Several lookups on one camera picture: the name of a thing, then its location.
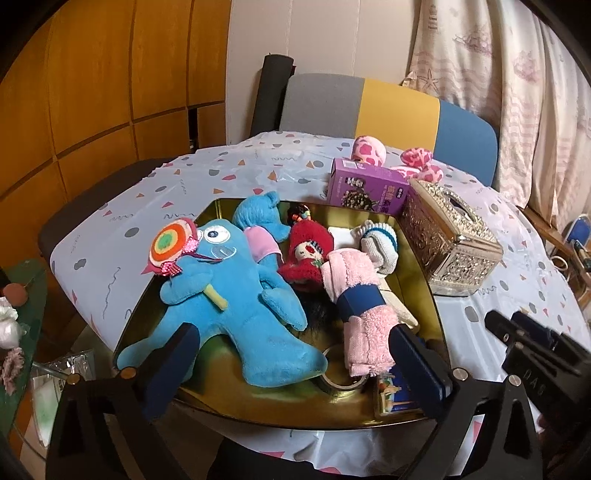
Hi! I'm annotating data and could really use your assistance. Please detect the blue folding chair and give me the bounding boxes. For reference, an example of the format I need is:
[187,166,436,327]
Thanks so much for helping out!
[566,217,589,250]

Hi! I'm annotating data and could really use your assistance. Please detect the tricolour chair back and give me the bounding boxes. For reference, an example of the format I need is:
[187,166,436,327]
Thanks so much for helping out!
[279,73,499,188]

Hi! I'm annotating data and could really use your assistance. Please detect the small blue plush bear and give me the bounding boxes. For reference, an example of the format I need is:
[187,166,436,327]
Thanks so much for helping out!
[232,191,291,268]

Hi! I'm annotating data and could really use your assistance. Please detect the wooden wardrobe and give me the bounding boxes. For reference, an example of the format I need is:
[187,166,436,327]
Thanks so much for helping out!
[0,0,232,278]

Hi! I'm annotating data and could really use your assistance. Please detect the brown tape roll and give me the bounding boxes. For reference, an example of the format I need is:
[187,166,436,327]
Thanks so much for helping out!
[318,346,370,398]

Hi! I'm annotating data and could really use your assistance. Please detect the artificial flower bunch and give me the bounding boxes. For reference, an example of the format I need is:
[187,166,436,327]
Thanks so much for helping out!
[0,284,26,398]

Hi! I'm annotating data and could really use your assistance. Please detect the gold metal tray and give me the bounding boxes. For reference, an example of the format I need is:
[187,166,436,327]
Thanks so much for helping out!
[113,198,455,430]

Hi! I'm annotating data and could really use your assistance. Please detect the wooden side table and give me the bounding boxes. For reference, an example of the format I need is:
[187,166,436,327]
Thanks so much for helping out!
[519,205,591,315]

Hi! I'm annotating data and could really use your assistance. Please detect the black rolled mat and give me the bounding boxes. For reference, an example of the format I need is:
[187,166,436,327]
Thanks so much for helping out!
[249,54,295,138]

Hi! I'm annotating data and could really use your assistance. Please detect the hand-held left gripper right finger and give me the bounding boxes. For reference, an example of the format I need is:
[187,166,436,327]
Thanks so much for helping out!
[388,323,543,480]

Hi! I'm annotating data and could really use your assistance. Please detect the red knitted doll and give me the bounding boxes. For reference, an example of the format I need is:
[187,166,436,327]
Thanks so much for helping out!
[278,222,335,294]

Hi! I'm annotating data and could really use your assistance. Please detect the beige cloth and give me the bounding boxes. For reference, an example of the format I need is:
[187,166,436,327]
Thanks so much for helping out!
[381,277,420,329]

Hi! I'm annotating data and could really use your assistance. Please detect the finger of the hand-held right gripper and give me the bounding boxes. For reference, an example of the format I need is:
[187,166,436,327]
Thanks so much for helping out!
[485,310,527,347]
[510,312,562,355]

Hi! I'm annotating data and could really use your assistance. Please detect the dark upholstered chair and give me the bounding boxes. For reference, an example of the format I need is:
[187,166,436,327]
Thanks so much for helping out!
[38,158,174,259]

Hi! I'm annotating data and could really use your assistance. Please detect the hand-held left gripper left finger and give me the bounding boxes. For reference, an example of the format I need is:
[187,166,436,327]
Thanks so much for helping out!
[46,322,202,480]

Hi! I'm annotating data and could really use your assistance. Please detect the silver embossed tissue box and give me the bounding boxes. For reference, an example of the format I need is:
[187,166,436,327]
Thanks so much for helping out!
[398,179,504,296]

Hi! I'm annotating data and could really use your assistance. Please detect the black-haired beaded doll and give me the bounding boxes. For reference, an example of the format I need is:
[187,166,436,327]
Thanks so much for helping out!
[286,203,340,340]

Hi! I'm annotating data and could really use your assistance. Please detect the blue plush monster with lollipop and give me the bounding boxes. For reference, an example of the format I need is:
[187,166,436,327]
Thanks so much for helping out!
[115,218,328,387]

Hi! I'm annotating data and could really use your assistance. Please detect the small blue packet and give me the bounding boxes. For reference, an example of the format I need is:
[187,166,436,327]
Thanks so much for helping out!
[375,369,428,418]

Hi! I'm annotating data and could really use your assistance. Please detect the pink printed curtain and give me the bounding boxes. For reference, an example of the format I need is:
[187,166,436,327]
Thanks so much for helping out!
[399,0,591,227]

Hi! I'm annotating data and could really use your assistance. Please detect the white blue knitted sock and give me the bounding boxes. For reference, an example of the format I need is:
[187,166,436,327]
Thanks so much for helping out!
[351,219,399,278]

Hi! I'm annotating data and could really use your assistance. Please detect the pink spotted plush toy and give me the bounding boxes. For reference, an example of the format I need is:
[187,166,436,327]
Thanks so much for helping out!
[353,135,445,184]

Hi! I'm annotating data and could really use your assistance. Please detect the purple cardboard box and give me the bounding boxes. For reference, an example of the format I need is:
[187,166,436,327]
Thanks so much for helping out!
[327,158,411,217]

